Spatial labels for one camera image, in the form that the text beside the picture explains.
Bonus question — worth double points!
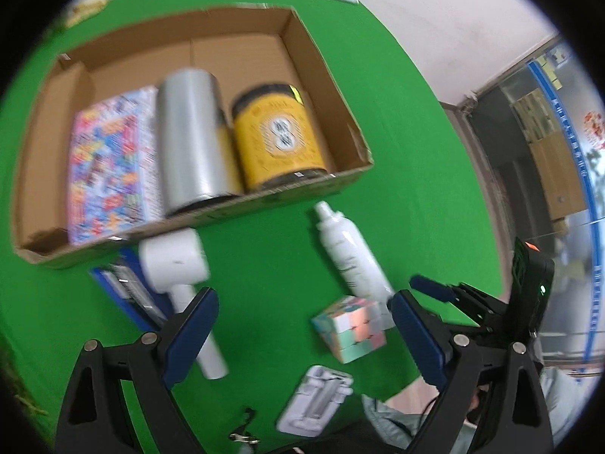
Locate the white spray bottle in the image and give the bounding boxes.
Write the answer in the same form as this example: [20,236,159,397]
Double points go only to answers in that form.
[314,201,398,329]

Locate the white plastic holder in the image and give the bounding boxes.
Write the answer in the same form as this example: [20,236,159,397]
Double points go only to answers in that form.
[275,365,354,437]

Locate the yellow label jar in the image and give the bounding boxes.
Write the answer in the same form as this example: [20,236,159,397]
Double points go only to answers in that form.
[231,82,329,194]

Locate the glass door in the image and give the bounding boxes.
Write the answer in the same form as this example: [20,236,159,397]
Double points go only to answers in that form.
[473,33,605,379]

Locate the white hair dryer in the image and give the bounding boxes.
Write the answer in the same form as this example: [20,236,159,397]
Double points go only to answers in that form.
[138,227,231,380]

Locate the stack of cardboard cartons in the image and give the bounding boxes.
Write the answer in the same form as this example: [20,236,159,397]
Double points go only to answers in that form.
[513,90,587,218]

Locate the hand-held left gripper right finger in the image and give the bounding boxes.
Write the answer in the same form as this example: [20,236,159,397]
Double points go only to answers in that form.
[391,290,554,454]

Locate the colourful puzzle box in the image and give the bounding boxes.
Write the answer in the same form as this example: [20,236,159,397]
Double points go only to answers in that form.
[66,86,164,247]

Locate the green tablecloth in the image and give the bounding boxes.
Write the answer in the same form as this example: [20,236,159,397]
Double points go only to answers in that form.
[0,0,509,454]

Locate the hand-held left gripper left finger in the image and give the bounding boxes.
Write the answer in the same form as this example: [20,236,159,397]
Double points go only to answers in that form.
[56,288,220,454]

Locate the metal key clip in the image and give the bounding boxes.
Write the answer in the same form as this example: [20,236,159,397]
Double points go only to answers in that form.
[229,407,261,445]

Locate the silver cylinder can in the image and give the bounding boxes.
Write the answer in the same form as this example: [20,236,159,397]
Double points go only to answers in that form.
[156,68,242,218]

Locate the pastel puzzle cube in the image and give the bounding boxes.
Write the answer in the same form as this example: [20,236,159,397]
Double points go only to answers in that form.
[311,295,387,365]

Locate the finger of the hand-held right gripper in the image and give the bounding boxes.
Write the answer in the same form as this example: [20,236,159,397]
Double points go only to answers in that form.
[409,274,510,336]

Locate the blue rectangular device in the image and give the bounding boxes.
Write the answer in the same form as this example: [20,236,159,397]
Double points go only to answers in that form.
[90,246,173,334]

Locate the person's grey jacket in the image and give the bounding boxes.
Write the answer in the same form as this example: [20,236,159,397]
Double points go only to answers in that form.
[361,366,584,454]

